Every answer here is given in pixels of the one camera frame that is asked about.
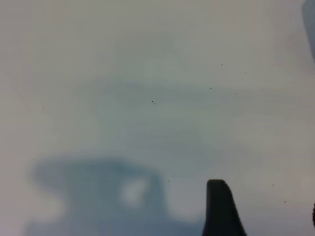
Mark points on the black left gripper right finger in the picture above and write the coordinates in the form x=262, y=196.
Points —
x=314, y=216

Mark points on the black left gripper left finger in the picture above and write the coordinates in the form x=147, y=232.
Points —
x=220, y=211

